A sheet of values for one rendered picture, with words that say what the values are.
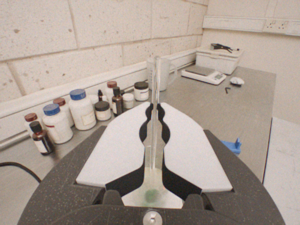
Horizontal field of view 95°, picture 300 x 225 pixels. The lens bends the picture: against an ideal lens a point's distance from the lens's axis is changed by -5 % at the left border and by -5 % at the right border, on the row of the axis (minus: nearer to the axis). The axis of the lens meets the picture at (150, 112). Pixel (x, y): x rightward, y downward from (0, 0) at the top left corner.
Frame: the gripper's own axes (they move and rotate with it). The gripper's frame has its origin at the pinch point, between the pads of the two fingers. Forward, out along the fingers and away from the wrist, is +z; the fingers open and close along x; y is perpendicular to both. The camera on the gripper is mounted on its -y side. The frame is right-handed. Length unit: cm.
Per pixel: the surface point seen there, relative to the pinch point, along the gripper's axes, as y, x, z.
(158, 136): 25.7, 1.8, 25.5
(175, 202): 17.5, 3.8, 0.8
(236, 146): 24.2, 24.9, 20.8
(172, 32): -2, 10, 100
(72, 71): 10, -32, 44
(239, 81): 22, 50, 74
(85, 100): 15.3, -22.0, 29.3
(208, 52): 11, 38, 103
